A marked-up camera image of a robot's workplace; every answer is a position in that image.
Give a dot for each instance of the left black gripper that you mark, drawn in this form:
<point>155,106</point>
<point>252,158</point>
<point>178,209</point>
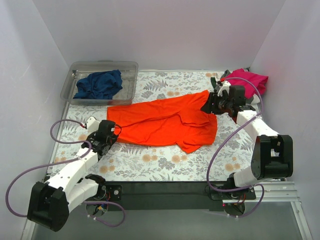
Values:
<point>110,139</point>

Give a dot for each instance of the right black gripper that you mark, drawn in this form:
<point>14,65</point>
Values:
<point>212,103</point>

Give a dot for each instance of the orange t shirt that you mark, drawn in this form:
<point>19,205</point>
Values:
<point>166,122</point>

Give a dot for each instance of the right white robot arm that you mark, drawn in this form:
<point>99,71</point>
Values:
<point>272,156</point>

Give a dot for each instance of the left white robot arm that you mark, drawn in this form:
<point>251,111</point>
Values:
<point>52,201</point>

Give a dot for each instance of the dark green folded shirt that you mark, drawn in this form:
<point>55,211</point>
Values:
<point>213,82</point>

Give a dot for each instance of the grey folded t shirt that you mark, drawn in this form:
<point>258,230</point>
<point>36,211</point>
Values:
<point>223,78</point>

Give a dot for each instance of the white folded shirt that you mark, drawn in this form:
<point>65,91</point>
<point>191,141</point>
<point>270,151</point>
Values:
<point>256,99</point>

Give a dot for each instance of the pink folded t shirt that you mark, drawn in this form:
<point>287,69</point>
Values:
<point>259,81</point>

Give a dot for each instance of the blue t shirt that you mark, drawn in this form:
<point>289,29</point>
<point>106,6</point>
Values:
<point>99,85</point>

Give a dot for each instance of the clear plastic bin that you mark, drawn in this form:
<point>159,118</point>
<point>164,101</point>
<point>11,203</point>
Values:
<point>82,69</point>

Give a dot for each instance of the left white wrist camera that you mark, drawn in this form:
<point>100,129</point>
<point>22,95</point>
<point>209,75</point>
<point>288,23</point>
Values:
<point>91,125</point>

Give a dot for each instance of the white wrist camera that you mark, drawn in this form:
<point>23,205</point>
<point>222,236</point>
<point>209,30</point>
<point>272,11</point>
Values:
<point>91,125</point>
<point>224,86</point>

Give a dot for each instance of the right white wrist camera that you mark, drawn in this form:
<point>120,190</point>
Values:
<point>224,86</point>

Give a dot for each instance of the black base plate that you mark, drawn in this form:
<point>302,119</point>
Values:
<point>172,195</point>

